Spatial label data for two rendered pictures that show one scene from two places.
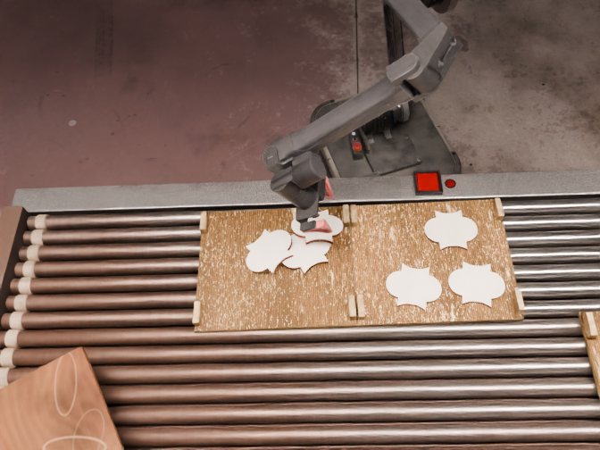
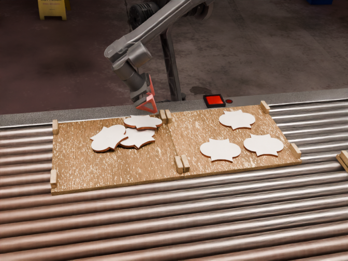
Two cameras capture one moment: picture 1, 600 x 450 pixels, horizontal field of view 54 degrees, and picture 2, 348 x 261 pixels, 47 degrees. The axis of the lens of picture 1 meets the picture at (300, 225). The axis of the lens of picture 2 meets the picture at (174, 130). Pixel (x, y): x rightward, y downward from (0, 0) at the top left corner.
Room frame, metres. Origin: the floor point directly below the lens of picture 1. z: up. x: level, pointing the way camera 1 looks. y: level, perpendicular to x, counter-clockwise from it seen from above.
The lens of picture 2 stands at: (-0.35, 0.21, 1.82)
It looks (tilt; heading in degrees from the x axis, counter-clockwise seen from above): 37 degrees down; 342
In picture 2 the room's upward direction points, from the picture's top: 3 degrees clockwise
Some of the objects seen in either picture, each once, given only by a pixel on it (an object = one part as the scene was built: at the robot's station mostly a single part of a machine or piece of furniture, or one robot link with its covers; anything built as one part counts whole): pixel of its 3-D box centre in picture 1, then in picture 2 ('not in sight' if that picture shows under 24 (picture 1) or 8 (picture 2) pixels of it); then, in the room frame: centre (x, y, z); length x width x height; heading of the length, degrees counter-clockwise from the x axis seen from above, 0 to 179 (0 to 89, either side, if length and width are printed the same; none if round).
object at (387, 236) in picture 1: (430, 260); (228, 137); (0.67, -0.33, 0.93); 0.41 x 0.35 x 0.02; 86
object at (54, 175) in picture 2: (197, 313); (54, 178); (0.59, 0.28, 0.95); 0.06 x 0.02 x 0.03; 176
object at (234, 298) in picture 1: (275, 266); (114, 149); (0.70, 0.08, 0.93); 0.41 x 0.35 x 0.02; 86
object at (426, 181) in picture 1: (427, 183); (214, 101); (0.92, -0.37, 0.92); 0.06 x 0.06 x 0.01; 85
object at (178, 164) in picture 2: (352, 307); (178, 164); (0.56, -0.11, 0.95); 0.06 x 0.02 x 0.03; 176
